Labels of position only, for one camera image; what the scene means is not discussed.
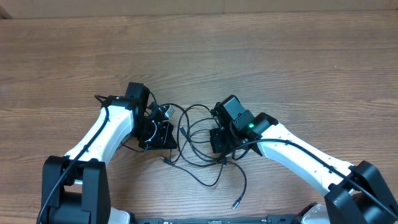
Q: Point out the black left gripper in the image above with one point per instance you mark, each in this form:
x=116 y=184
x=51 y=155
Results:
x=162 y=135

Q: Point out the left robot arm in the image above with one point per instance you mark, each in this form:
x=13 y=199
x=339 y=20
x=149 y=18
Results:
x=75 y=186

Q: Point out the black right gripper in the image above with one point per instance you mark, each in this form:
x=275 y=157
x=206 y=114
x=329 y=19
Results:
x=219 y=142

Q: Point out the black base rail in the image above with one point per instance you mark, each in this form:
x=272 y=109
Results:
x=270 y=219

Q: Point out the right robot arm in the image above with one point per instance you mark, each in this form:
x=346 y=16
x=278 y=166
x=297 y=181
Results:
x=352 y=194

